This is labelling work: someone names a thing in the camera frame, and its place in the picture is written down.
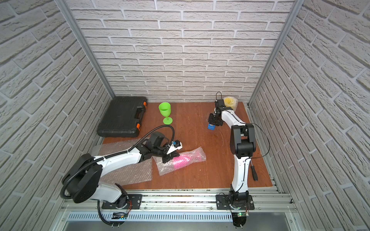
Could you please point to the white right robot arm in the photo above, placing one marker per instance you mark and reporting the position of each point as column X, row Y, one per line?
column 242, row 146

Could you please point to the black plastic tool case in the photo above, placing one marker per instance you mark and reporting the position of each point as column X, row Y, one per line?
column 123, row 117

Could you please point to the blue tape dispenser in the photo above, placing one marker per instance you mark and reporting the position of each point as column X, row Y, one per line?
column 211, row 127

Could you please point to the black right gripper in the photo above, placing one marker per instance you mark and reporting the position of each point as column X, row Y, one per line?
column 212, row 121

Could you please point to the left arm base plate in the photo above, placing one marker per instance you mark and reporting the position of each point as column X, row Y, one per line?
column 125, row 202

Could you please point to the pink plastic wine glass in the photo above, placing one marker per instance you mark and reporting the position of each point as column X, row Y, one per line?
column 185, row 160

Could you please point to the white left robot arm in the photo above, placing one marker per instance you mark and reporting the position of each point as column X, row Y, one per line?
column 82, row 181

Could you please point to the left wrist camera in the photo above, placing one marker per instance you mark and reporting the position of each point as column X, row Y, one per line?
column 155, row 139

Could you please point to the green plastic wine glass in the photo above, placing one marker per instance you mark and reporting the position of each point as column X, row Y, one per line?
column 165, row 110

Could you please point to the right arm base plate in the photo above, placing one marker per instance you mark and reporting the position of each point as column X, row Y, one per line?
column 234, row 202

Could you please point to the black handled screwdriver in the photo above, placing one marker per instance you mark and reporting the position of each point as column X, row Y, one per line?
column 253, row 172

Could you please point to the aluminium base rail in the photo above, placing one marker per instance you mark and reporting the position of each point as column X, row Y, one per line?
column 183, row 206

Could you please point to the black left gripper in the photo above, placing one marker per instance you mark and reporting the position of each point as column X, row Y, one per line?
column 166, row 156

